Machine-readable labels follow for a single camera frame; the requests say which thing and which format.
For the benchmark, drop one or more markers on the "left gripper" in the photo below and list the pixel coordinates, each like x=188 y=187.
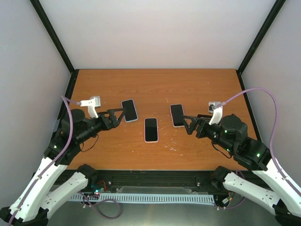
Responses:
x=114 y=122

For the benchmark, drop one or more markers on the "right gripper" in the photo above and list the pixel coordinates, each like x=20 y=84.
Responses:
x=202 y=121

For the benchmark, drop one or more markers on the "light blue phone case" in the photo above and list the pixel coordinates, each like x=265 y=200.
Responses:
x=135 y=120

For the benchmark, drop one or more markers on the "white phone case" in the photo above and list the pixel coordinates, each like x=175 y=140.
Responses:
x=178 y=126

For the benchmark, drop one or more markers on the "pink phone case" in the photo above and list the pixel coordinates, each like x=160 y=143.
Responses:
x=151 y=142

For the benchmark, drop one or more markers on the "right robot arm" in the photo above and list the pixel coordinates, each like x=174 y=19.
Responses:
x=282 y=199

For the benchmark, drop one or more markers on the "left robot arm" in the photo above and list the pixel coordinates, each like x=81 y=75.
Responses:
x=37 y=204

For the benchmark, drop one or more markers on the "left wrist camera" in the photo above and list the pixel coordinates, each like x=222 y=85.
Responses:
x=91 y=104

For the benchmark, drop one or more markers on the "black aluminium frame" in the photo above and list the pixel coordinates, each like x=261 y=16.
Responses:
x=197 y=180

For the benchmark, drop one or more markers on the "light blue cable duct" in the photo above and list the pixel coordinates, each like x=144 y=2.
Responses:
x=156 y=198

